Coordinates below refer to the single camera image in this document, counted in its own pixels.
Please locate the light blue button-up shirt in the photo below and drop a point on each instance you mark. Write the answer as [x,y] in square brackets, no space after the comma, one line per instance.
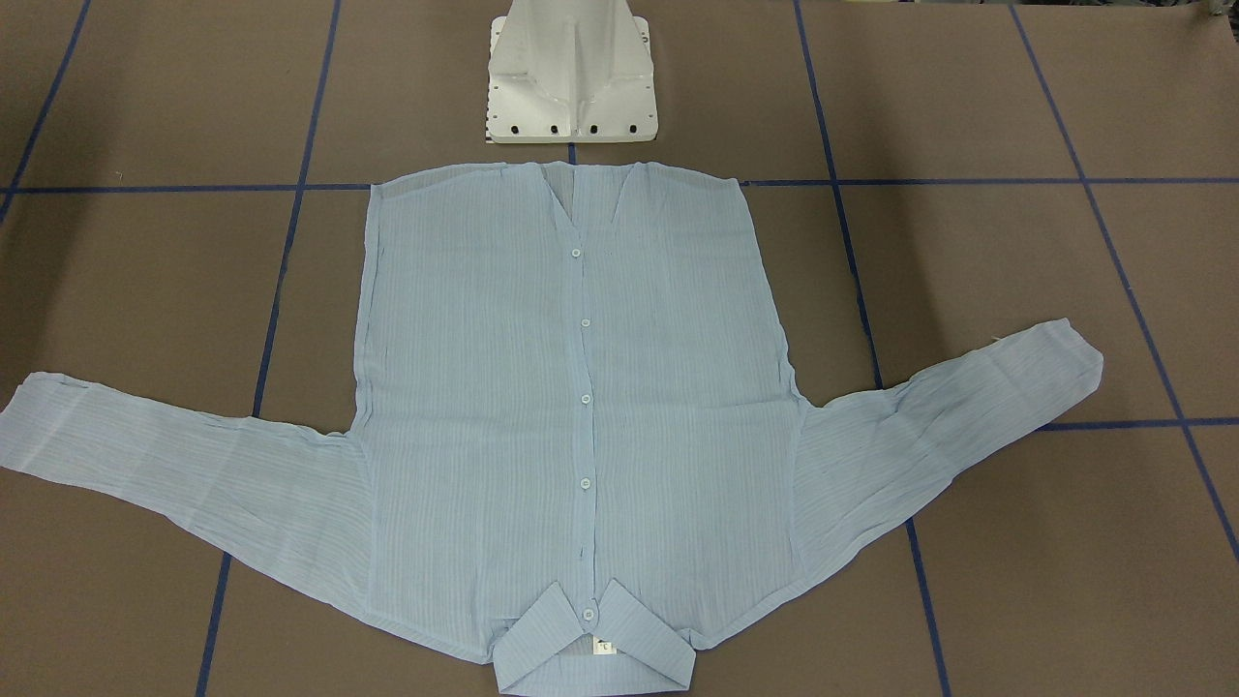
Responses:
[579,452]

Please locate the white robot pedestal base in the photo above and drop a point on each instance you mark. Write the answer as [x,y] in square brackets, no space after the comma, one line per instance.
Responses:
[570,72]

